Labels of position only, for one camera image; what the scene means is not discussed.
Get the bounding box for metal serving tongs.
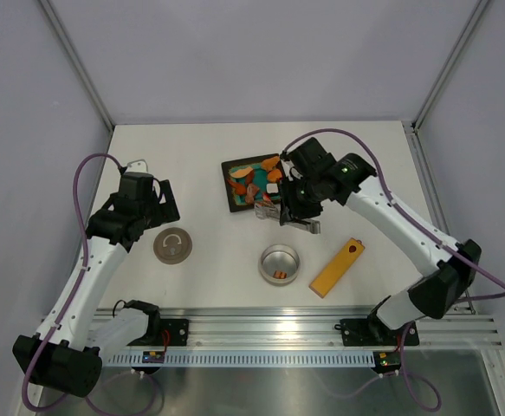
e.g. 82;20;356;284
254;201;321;235

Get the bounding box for orange flat food slice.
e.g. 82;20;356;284
230;166;254;179

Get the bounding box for orange toy shrimp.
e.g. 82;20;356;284
256;193;273;206

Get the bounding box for yellow wooden block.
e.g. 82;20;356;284
308;238;365;298

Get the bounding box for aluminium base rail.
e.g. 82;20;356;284
161;307;503;350

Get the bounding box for white tofu cube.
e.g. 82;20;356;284
266;183;279;195

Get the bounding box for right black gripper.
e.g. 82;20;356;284
277;174;324;225

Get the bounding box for black square plate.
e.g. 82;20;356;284
221;153;283;213

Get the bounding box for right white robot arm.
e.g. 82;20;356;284
279;138;482;346

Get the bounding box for slotted white cable duct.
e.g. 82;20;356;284
106;350;375;368

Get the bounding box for fried chicken piece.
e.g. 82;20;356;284
261;155;280;172

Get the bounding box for aluminium frame post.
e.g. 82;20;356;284
411;0;493;133
36;0;115;136

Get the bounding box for red crab claw food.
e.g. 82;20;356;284
227;179;247;196

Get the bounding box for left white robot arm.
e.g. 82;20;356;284
13;172;180;397

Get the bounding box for right aluminium frame post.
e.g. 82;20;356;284
411;0;493;133

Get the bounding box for left aluminium frame post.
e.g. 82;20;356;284
36;0;115;136

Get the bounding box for round grey tin lid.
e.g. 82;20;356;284
152;227;192;265

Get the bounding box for round metal lunch tin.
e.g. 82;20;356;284
258;244;301;287

